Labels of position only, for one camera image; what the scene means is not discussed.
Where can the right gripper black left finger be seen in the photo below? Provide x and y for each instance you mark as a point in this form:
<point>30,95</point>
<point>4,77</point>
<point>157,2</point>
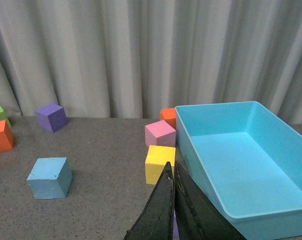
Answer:
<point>157,218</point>

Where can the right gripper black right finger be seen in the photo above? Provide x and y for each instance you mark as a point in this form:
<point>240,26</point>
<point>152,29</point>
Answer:
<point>197,218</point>

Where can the light blue foam cube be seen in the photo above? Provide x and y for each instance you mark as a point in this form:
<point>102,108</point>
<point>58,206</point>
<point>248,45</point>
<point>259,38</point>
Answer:
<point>50,178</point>

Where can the purple foam cube right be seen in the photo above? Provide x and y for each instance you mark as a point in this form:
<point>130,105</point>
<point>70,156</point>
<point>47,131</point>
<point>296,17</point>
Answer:
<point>175,227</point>

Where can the purple foam cube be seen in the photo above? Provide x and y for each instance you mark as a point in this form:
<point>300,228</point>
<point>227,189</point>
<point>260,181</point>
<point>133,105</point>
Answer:
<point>175,227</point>
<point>51,117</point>

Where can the yellow foam cube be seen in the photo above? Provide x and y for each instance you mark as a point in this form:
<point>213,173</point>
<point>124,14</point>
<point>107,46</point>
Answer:
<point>156,159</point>

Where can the turquoise plastic bin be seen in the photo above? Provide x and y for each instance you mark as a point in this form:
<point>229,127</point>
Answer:
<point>248,162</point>

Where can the pink foam cube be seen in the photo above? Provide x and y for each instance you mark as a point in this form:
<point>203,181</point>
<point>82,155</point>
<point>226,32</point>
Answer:
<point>160,133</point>

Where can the orange foam cube right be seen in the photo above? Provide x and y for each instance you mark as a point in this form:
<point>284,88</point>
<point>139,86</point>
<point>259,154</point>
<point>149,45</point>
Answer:
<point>169,116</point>

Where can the orange foam cube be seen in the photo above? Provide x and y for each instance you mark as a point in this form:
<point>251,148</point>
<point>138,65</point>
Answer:
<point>6,137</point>
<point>169,116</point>

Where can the purple foam cube rear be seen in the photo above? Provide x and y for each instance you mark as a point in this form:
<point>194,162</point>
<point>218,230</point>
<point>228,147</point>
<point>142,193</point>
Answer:
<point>51,117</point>

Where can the grey pleated curtain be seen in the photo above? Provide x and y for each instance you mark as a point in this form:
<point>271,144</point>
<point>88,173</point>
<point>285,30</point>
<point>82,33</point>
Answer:
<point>130,59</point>

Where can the orange foam cube left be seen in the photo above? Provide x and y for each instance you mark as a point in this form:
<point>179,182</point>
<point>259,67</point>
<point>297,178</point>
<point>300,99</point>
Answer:
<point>6,137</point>

